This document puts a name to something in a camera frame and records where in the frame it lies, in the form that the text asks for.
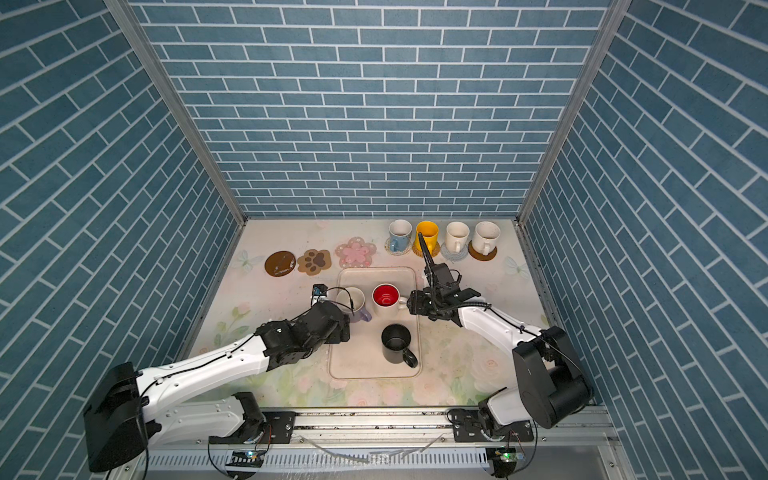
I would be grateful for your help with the light blue round coaster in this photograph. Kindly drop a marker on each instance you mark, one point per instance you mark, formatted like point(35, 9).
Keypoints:
point(452, 256)

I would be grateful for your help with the cork paw print coaster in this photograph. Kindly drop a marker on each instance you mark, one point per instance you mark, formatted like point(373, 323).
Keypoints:
point(313, 261)

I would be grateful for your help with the woven rattan round coaster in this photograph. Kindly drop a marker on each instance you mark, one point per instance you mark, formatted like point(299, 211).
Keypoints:
point(434, 249)

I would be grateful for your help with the pink flower coaster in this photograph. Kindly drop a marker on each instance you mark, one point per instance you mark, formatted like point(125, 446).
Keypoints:
point(356, 253)

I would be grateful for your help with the brown round coaster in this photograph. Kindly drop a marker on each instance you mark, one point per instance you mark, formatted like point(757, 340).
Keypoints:
point(280, 263)
point(482, 257)

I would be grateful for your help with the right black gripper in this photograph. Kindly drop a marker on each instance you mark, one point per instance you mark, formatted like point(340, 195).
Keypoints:
point(416, 303)

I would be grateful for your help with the white mug purple handle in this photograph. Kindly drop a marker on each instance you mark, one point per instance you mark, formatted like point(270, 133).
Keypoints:
point(354, 300)

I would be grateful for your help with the white speckled mug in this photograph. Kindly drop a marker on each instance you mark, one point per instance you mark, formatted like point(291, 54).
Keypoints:
point(486, 235)

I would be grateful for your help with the light blue mug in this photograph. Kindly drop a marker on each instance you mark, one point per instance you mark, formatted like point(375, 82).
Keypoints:
point(400, 233)

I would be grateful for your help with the yellow mug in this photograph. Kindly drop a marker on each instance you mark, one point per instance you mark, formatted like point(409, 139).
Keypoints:
point(427, 233)

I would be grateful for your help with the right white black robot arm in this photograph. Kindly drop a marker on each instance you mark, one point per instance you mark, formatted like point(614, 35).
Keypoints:
point(550, 382)

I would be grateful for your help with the red mug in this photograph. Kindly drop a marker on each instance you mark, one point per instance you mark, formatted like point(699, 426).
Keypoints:
point(388, 303)

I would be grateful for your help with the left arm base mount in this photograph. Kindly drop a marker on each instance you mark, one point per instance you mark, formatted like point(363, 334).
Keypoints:
point(275, 428)

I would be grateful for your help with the beige plastic tray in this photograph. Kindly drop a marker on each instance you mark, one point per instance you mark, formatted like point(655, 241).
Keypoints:
point(364, 356)

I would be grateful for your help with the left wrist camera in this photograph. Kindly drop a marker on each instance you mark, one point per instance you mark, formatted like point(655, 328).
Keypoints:
point(319, 293)

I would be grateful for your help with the aluminium front rail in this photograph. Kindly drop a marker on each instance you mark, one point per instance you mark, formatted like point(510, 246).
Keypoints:
point(422, 427)

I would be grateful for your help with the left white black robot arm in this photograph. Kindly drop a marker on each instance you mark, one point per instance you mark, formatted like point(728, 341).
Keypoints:
point(121, 416)

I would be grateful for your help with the black mug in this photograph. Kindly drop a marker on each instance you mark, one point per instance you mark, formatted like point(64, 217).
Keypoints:
point(396, 341)

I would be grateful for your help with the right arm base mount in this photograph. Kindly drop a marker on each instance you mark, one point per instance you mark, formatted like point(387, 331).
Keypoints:
point(476, 425)

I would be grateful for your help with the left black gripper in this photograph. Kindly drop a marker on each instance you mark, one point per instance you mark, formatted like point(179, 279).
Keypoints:
point(342, 334)

